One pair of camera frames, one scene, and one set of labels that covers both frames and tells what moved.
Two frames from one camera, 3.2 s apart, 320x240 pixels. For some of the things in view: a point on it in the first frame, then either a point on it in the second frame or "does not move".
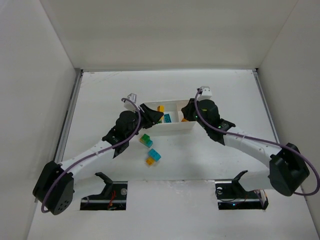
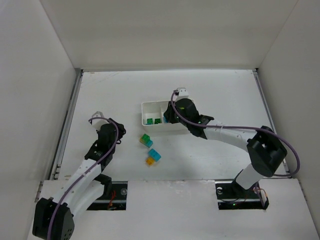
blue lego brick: (153, 153) does not move
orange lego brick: (149, 161) does not move
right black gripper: (189, 110) to (171, 113)
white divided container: (172, 120) does not move
